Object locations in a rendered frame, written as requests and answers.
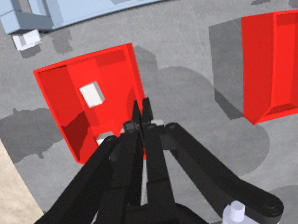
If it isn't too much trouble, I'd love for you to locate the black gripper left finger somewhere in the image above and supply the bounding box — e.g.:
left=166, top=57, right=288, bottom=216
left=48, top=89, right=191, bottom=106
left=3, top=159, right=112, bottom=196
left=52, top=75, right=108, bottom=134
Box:
left=34, top=100, right=145, bottom=224

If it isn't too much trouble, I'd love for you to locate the red bin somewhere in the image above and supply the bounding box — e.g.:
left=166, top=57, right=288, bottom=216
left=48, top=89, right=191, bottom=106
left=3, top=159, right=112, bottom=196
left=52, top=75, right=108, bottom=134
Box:
left=241, top=10, right=298, bottom=125
left=33, top=43, right=145, bottom=165

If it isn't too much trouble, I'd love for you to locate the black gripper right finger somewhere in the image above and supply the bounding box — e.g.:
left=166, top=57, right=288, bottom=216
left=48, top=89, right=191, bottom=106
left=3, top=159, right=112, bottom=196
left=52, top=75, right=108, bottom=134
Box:
left=142, top=97, right=284, bottom=224

